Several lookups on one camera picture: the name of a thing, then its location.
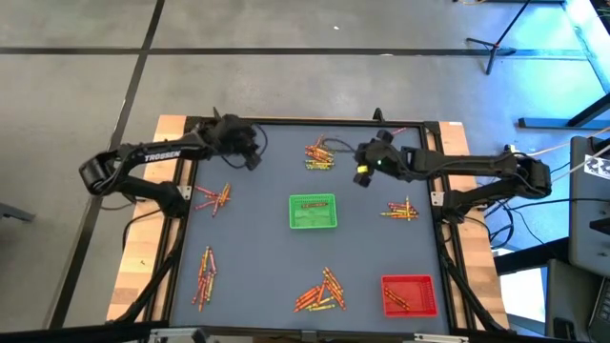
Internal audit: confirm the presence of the black tripod stand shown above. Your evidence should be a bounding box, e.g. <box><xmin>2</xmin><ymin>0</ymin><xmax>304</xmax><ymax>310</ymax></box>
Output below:
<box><xmin>464</xmin><ymin>0</ymin><xmax>533</xmax><ymax>76</ymax></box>

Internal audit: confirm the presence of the wooden table board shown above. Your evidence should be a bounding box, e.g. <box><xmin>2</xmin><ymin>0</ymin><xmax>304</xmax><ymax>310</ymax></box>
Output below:
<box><xmin>105</xmin><ymin>113</ymin><xmax>510</xmax><ymax>331</ymax></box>

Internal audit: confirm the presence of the grey computer case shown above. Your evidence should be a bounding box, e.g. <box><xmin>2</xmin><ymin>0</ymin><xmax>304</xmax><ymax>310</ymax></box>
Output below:
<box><xmin>544</xmin><ymin>258</ymin><xmax>600</xmax><ymax>342</ymax></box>

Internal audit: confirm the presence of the red plastic basket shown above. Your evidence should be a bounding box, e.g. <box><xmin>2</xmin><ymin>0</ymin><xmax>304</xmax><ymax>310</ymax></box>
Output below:
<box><xmin>380</xmin><ymin>273</ymin><xmax>439</xmax><ymax>319</ymax></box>

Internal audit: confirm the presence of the grey chair leg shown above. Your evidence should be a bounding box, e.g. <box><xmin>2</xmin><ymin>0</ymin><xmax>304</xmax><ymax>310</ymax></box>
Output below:
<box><xmin>0</xmin><ymin>202</ymin><xmax>37</xmax><ymax>223</ymax></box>

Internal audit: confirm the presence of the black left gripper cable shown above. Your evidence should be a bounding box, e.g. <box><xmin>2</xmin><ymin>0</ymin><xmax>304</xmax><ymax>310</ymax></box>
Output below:
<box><xmin>221</xmin><ymin>122</ymin><xmax>269</xmax><ymax>171</ymax></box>

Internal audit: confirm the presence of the yellow white extension cable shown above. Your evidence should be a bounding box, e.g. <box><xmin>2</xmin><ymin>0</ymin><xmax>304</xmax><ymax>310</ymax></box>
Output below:
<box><xmin>526</xmin><ymin>126</ymin><xmax>610</xmax><ymax>158</ymax></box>

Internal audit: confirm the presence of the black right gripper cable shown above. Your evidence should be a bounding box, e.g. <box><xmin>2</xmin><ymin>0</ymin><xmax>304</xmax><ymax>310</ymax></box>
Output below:
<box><xmin>322</xmin><ymin>136</ymin><xmax>358</xmax><ymax>154</ymax></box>

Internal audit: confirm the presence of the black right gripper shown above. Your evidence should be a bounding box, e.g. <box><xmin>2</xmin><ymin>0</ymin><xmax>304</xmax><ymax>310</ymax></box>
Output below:
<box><xmin>355</xmin><ymin>128</ymin><xmax>412</xmax><ymax>183</ymax></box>

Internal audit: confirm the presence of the fiducial marker sheet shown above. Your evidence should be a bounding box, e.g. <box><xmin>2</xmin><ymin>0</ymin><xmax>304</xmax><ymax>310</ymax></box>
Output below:
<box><xmin>583</xmin><ymin>153</ymin><xmax>610</xmax><ymax>181</ymax></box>

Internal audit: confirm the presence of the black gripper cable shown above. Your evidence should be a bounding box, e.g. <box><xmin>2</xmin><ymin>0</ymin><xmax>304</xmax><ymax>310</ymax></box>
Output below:
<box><xmin>322</xmin><ymin>136</ymin><xmax>358</xmax><ymax>154</ymax></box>
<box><xmin>221</xmin><ymin>122</ymin><xmax>269</xmax><ymax>171</ymax></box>

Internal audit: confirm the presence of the black desk bar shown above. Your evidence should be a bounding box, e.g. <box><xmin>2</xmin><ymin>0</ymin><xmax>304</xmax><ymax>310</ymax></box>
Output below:
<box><xmin>493</xmin><ymin>236</ymin><xmax>573</xmax><ymax>276</ymax></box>

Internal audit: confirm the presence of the silver metal bracket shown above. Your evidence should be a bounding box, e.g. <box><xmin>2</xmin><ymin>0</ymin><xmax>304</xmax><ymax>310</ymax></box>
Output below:
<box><xmin>148</xmin><ymin>326</ymin><xmax>209</xmax><ymax>343</ymax></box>
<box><xmin>413</xmin><ymin>333</ymin><xmax>471</xmax><ymax>343</ymax></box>

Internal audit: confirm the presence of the green plastic basket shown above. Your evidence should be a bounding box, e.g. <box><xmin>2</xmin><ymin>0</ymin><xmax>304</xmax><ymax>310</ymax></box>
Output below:
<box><xmin>288</xmin><ymin>192</ymin><xmax>339</xmax><ymax>231</ymax></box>

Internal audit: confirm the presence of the grey equipment cabinet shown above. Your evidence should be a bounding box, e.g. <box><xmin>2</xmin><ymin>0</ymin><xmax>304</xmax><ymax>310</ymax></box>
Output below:
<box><xmin>568</xmin><ymin>135</ymin><xmax>610</xmax><ymax>278</ymax></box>

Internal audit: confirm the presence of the black diagonal strut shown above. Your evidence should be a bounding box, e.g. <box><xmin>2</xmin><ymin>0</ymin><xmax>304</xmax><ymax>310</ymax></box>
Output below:
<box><xmin>112</xmin><ymin>223</ymin><xmax>187</xmax><ymax>325</ymax></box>
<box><xmin>436</xmin><ymin>232</ymin><xmax>509</xmax><ymax>333</ymax></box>

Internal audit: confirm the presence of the black desk frame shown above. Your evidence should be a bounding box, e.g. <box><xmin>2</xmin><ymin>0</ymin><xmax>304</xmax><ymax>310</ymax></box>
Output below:
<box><xmin>518</xmin><ymin>0</ymin><xmax>610</xmax><ymax>131</ymax></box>

